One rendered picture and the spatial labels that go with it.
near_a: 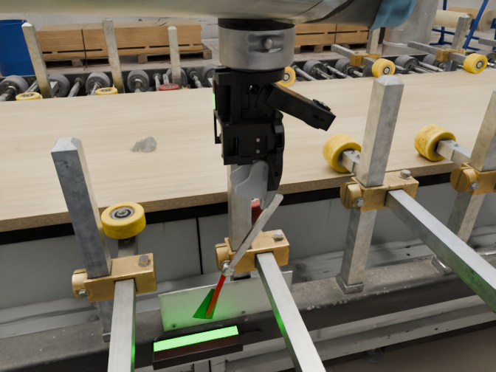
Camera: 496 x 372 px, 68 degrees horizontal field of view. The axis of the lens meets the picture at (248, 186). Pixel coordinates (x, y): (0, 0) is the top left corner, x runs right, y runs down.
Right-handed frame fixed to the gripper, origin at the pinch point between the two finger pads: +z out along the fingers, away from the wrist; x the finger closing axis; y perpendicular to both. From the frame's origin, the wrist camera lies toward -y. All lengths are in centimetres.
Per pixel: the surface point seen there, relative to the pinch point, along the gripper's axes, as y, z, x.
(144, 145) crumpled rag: 19, 10, -49
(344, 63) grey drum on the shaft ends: -93, 18, -154
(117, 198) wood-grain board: 25.0, 11.3, -24.7
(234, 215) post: 4.0, 6.2, -5.9
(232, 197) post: 4.2, 2.5, -5.9
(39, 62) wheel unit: 56, 1, -115
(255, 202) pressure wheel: -2.4, 10.5, -15.1
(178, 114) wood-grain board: 8, 12, -73
